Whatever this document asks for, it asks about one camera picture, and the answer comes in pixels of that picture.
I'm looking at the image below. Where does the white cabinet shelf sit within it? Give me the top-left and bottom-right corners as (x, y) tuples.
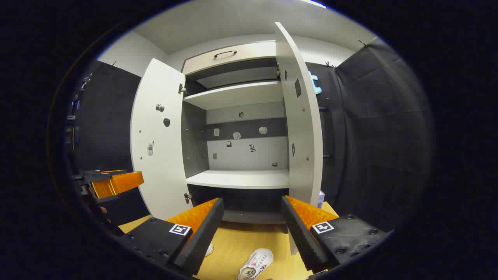
(186, 169), (290, 190)
(183, 81), (284, 110)

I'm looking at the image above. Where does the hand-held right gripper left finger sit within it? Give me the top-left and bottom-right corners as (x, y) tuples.
(119, 198), (225, 277)

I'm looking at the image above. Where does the white shoe cabinet door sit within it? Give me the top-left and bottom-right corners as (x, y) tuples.
(274, 21), (324, 256)
(130, 58), (195, 220)

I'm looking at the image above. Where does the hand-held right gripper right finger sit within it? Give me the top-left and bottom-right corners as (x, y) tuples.
(281, 196), (389, 273)

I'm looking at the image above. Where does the white shoe cabinet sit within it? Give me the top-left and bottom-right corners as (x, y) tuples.
(181, 41), (290, 224)

